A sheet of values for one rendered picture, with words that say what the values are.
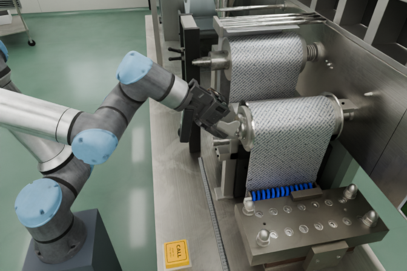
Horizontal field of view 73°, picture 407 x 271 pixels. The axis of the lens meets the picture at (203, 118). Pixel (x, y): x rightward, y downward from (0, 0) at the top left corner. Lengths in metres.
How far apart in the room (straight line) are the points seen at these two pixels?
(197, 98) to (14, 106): 0.37
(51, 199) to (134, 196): 1.41
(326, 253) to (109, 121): 0.65
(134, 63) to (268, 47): 0.47
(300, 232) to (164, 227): 0.43
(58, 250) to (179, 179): 0.45
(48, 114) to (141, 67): 0.20
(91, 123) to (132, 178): 1.79
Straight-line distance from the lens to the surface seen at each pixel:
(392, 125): 0.82
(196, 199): 1.05
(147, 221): 2.09
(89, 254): 1.01
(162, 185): 1.10
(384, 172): 0.88
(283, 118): 0.77
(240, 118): 0.76
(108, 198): 2.28
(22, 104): 0.64
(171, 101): 0.63
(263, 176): 0.88
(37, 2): 6.62
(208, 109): 0.66
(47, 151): 0.92
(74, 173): 0.94
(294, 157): 0.86
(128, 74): 0.60
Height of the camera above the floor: 1.75
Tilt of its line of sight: 38 degrees down
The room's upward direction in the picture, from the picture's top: straight up
